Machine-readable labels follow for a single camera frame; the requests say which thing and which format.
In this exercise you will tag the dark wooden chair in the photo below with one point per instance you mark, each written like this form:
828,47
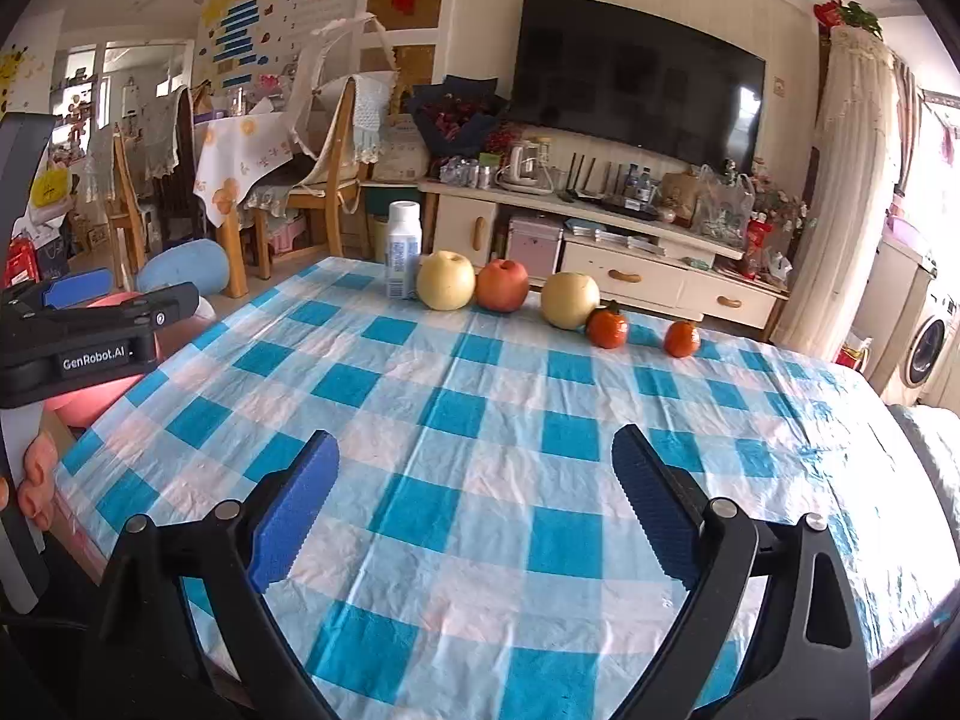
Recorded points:
176,202

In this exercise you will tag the black flat television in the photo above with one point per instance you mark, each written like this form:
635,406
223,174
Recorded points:
637,75

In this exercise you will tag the white bottle with blue label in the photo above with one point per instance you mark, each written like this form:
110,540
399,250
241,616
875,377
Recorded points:
403,255

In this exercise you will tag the white orange printed table cover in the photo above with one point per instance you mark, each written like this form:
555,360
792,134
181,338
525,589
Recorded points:
240,157

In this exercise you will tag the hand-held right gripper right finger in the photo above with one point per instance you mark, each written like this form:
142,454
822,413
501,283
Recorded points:
660,510

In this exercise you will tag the red apple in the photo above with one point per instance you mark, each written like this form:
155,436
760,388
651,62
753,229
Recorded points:
502,286

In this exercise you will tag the brown paper bag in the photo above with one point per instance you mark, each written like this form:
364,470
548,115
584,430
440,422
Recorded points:
679,199

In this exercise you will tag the blue white checked tablecloth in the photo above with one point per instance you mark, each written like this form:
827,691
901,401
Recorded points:
487,405

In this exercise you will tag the dark blue flower bouquet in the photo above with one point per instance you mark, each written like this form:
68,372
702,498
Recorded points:
457,116

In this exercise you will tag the red green ornament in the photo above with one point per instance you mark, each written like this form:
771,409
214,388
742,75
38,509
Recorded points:
847,16

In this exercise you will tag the orange tangerine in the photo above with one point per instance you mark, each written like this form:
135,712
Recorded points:
607,328
682,340

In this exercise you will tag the light wooden chair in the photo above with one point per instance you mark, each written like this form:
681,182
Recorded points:
127,225

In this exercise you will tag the pink plastic basin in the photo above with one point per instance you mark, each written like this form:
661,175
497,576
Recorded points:
97,397

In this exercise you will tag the blue cushion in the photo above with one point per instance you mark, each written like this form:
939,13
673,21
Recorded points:
184,266

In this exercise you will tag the black router with antennas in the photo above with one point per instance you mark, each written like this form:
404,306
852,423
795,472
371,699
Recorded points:
592,184

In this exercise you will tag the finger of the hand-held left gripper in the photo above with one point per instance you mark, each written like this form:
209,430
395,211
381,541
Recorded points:
79,286
142,315

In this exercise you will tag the toy shelf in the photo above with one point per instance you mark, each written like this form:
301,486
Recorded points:
75,116

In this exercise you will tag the blue capped bottles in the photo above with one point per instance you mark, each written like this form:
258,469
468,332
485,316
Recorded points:
641,184

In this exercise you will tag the yellow pear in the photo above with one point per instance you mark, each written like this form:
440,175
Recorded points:
570,301
446,281

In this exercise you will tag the wooden chair with lace cloth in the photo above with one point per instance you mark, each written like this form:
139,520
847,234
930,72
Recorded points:
337,195

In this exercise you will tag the lace covered standing air conditioner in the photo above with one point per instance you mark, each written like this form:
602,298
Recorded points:
847,187

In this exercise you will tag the clear plastic bag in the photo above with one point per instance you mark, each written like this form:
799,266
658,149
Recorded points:
724,210

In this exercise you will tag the pink plastic stool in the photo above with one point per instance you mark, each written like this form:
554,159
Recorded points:
285,236

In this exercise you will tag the grey sofa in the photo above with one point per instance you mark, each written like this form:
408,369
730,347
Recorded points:
934,465

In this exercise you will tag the white rice sack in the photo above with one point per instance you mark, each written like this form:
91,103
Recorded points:
401,150

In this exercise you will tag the light green bin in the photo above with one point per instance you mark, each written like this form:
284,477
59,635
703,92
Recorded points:
379,236

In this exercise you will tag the person's left hand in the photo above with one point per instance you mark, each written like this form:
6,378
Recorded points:
39,480

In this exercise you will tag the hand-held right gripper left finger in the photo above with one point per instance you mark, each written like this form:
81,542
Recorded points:
296,517

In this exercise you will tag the pale knitted chair cover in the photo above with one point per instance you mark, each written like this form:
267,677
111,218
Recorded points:
97,165
165,131
371,120

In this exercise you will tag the cream television cabinet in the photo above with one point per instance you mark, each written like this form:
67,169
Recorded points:
465,229

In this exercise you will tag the colourful wall poster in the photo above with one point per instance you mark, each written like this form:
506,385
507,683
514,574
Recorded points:
255,15

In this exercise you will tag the red gift boxes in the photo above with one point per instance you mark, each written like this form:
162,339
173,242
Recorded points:
21,262

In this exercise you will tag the pink silver case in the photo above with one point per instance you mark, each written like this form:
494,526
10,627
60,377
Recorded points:
534,244

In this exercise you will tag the washing machine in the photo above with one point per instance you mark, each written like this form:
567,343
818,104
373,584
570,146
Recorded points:
926,345

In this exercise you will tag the yellow giraffe wall sticker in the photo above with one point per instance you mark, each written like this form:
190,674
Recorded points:
11,71

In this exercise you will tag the yellow bag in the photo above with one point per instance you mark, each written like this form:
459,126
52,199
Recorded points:
51,186

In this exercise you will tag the glass electric kettle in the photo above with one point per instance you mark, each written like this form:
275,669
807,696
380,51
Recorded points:
523,165

